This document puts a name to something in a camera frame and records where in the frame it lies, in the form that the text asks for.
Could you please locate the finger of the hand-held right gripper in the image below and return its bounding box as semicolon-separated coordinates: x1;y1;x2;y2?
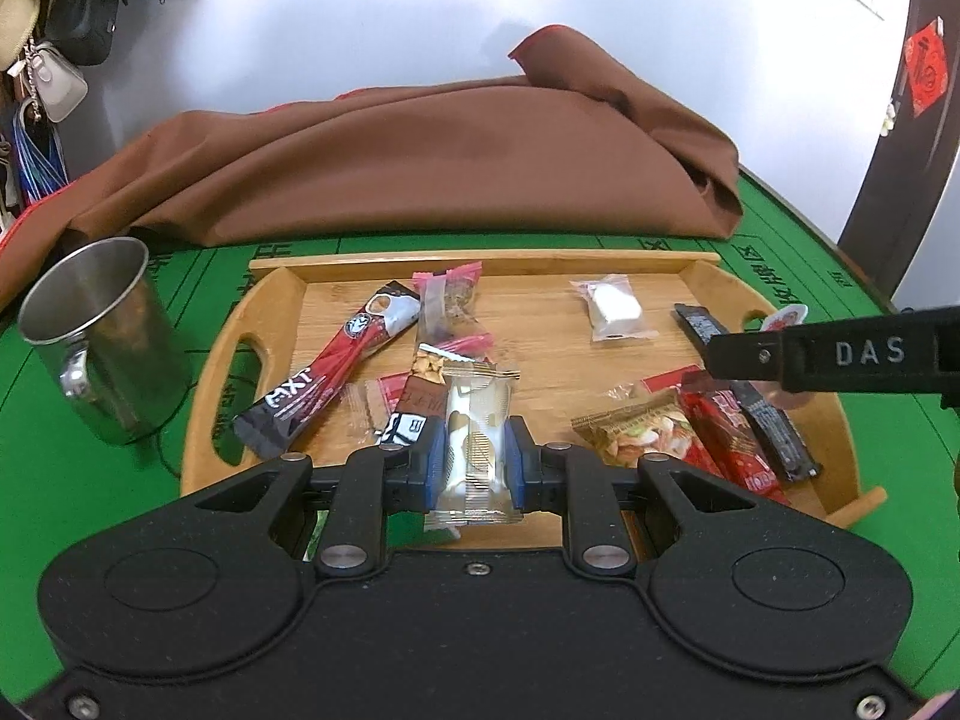
705;326;786;395

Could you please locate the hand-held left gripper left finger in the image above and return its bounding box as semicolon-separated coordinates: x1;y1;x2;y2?
191;420;451;578

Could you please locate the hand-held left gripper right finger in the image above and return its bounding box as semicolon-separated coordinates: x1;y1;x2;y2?
504;416;758;578

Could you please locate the clear jelly cup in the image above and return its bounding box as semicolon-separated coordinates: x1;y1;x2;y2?
746;304;815;413

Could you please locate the long black snack packet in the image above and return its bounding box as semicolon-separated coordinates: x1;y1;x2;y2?
673;302;822;485

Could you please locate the black white peanut packet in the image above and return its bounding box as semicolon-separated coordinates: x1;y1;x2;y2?
375;343;452;452

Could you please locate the red biscuit packet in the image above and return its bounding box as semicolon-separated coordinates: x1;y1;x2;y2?
607;367;706;402

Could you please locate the clear red-striped biscuit packet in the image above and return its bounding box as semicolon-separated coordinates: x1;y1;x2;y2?
345;371;410;440

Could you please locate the brown red chocolate bar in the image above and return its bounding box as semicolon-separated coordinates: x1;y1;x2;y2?
679;386;792;507

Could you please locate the gold red nut packet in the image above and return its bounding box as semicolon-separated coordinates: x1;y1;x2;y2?
571;401;702;477

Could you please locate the wooden tray with handles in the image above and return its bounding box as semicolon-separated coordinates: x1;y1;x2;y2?
174;251;888;541

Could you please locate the red black coffee stick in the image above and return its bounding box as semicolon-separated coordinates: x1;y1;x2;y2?
232;281;421;462

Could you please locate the clear white candy packet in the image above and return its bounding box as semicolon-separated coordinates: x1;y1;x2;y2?
568;274;661;346

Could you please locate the pink clear snack packet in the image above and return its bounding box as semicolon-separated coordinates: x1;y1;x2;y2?
411;261;492;361

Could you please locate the dark brown door panel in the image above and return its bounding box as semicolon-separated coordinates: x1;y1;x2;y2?
836;0;960;316

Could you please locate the red paper decoration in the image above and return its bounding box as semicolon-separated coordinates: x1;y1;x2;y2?
904;15;950;117

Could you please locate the brown cloth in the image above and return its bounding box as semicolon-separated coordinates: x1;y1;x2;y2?
0;25;743;312

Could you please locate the stainless steel mug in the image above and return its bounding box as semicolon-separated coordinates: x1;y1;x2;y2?
16;236;192;447

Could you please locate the blue striped bag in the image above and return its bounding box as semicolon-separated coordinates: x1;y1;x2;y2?
11;109;68;203

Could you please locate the black bag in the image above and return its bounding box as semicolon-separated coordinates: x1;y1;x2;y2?
45;0;121;65

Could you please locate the beige hat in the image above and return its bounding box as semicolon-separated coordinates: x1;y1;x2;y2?
0;0;40;68

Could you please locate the grey keychain pouch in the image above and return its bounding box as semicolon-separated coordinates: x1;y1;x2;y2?
26;45;87;121

